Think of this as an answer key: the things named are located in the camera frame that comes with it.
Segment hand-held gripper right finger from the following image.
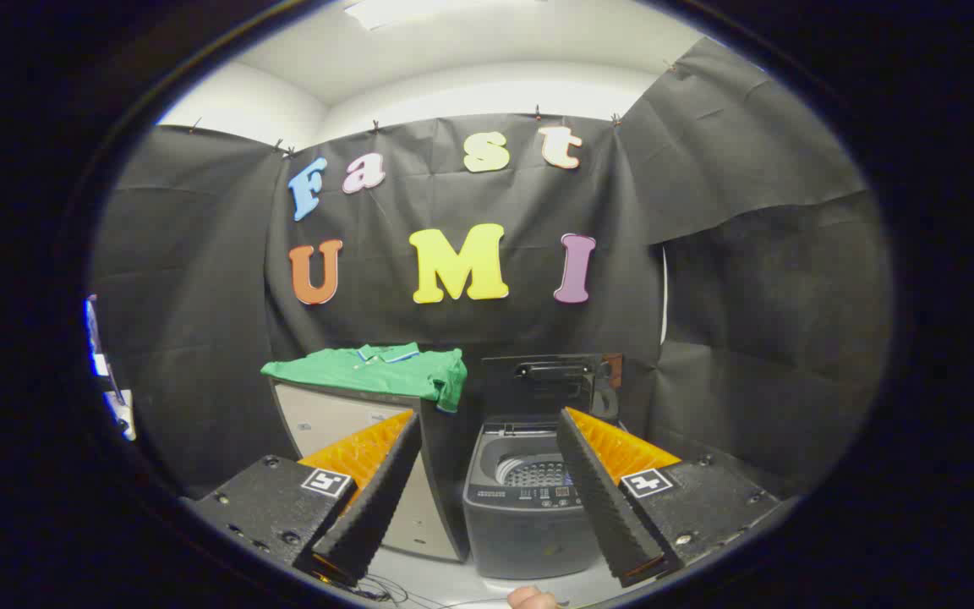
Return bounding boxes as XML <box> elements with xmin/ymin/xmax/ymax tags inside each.
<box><xmin>556</xmin><ymin>407</ymin><xmax>782</xmax><ymax>588</ymax></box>

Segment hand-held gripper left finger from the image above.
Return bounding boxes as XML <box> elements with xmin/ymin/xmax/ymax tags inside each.
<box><xmin>189</xmin><ymin>410</ymin><xmax>422</xmax><ymax>586</ymax></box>

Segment dark grey washing machine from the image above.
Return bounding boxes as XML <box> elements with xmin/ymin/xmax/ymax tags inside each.
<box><xmin>462</xmin><ymin>421</ymin><xmax>623</xmax><ymax>581</ymax></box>

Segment green polo shirt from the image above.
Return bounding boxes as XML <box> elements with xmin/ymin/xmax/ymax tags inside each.
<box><xmin>260</xmin><ymin>343</ymin><xmax>468</xmax><ymax>414</ymax></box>

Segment grey cabinet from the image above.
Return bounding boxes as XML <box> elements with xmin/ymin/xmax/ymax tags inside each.
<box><xmin>271</xmin><ymin>379</ymin><xmax>471</xmax><ymax>563</ymax></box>

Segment black backdrop cloth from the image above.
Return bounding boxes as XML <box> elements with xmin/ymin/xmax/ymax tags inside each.
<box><xmin>90</xmin><ymin>38</ymin><xmax>894</xmax><ymax>500</ymax></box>

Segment white stand with devices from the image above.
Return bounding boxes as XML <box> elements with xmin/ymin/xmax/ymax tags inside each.
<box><xmin>84</xmin><ymin>294</ymin><xmax>138</xmax><ymax>442</ymax></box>

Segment thin black cables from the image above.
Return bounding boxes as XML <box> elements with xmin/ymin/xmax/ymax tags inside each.
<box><xmin>352</xmin><ymin>573</ymin><xmax>509</xmax><ymax>608</ymax></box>

